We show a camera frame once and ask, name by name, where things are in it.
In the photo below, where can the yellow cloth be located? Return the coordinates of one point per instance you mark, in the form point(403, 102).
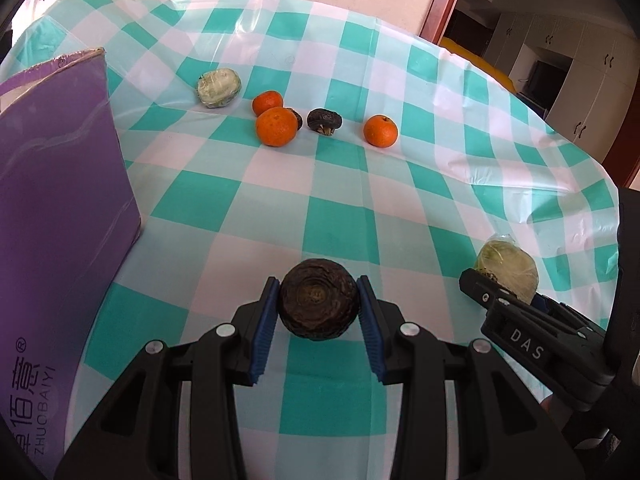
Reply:
point(480, 62)

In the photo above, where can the medium orange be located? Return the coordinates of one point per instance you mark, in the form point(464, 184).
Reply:
point(380, 130)

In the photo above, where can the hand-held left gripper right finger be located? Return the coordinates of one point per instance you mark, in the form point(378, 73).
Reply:
point(370, 330)

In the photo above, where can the green white checked tablecloth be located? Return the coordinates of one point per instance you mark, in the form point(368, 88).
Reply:
point(330, 185)

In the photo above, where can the red wooden door frame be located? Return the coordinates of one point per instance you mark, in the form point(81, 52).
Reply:
point(445, 5)

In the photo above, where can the large orange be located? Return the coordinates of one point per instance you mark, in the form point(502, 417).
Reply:
point(275, 127)

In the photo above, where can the white wall cabinets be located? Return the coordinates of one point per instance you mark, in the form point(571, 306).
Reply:
point(590, 90)

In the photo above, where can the purple cardboard box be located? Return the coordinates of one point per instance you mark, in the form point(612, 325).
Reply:
point(60, 210)

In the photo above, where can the green cabbage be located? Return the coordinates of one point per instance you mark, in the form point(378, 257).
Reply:
point(218, 89)

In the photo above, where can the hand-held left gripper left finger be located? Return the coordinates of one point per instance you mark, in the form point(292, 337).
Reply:
point(265, 330)

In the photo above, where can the plastic-wrapped pale apple half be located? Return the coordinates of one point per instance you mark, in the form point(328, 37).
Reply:
point(510, 267)

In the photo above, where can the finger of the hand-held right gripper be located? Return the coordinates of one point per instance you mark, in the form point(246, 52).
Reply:
point(520, 335)
point(575, 321)

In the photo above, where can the small orange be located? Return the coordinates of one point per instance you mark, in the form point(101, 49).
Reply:
point(267, 101)

